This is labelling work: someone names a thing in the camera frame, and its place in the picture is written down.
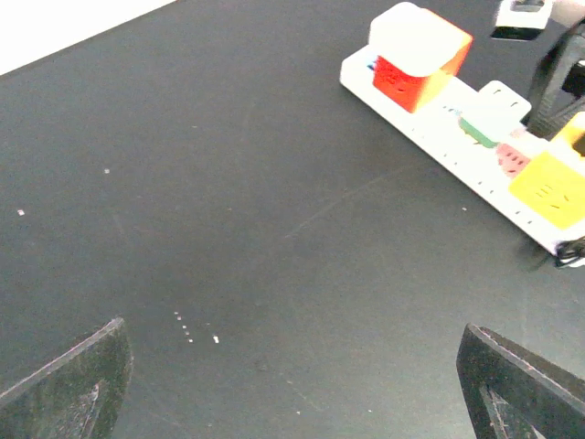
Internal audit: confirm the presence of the yellow cube socket adapter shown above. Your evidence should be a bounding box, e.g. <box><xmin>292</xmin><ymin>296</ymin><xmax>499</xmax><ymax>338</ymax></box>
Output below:
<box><xmin>508</xmin><ymin>112</ymin><xmax>584</xmax><ymax>230</ymax></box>

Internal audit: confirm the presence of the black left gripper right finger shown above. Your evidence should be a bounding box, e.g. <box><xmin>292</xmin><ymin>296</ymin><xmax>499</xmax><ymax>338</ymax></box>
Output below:
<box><xmin>456</xmin><ymin>324</ymin><xmax>584</xmax><ymax>438</ymax></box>

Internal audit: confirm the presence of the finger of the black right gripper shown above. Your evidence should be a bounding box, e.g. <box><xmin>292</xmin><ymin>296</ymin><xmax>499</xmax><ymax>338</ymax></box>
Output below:
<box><xmin>523</xmin><ymin>34</ymin><xmax>584</xmax><ymax>140</ymax></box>

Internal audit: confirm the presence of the white power strip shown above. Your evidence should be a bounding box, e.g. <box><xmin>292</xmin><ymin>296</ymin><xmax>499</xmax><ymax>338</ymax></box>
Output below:
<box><xmin>340</xmin><ymin>47</ymin><xmax>584</xmax><ymax>267</ymax></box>

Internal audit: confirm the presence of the green plug adapter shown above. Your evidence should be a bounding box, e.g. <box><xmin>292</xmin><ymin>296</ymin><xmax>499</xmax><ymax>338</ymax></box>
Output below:
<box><xmin>459</xmin><ymin>117</ymin><xmax>498</xmax><ymax>149</ymax></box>

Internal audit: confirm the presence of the red cube socket adapter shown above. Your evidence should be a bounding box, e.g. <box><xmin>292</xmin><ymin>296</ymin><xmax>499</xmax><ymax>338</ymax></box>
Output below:
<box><xmin>372</xmin><ymin>32</ymin><xmax>473</xmax><ymax>113</ymax></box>

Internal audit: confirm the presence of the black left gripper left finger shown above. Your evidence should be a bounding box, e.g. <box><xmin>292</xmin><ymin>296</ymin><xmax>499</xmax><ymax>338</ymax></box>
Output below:
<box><xmin>1</xmin><ymin>316</ymin><xmax>133</xmax><ymax>438</ymax></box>

